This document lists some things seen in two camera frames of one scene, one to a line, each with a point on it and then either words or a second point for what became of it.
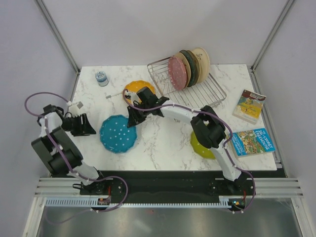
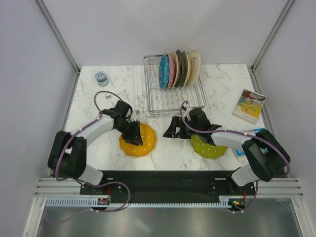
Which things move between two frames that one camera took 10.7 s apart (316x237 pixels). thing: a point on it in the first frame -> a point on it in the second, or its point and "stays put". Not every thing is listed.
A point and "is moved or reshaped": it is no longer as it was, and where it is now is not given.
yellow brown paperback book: (250, 106) stays put
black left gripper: (85, 129) -> (135, 137)
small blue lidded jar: (101, 78) stays put
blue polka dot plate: (115, 136) -> (164, 71)
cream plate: (204, 61) -> (195, 59)
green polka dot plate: (202, 150) stays put
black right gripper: (134, 118) -> (176, 122)
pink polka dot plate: (177, 73) is moved or reshaped
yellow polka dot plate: (136, 86) -> (149, 138)
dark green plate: (190, 59) -> (180, 79)
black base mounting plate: (164, 186) stays put
